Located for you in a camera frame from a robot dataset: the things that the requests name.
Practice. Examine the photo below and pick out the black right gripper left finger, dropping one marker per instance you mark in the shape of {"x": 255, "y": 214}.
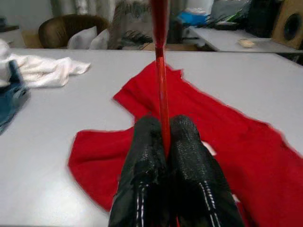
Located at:
{"x": 142, "y": 165}

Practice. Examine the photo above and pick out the white cloth pile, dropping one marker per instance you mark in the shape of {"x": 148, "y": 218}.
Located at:
{"x": 3, "y": 61}

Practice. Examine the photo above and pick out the blue jeans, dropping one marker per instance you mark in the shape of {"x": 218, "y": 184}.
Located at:
{"x": 11, "y": 99}

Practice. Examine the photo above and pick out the grey patterned curtain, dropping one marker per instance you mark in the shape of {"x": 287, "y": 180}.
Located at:
{"x": 127, "y": 16}

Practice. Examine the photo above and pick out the red shirt with white print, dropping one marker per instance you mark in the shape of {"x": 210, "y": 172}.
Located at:
{"x": 213, "y": 106}

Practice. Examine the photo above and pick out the blue tissue box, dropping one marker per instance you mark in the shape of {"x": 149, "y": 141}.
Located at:
{"x": 193, "y": 16}

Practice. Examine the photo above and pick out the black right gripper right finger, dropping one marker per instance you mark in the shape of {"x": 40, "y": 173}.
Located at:
{"x": 194, "y": 165}

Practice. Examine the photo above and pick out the brown cardboard box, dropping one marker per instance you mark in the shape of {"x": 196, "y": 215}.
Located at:
{"x": 180, "y": 47}

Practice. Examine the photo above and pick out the wooden speaker box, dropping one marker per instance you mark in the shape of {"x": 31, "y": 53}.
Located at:
{"x": 288, "y": 26}

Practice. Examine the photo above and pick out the brown chair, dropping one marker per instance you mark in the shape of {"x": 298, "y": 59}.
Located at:
{"x": 61, "y": 28}

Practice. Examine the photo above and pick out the white pillow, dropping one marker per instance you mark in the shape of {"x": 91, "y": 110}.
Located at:
{"x": 103, "y": 40}
{"x": 82, "y": 39}

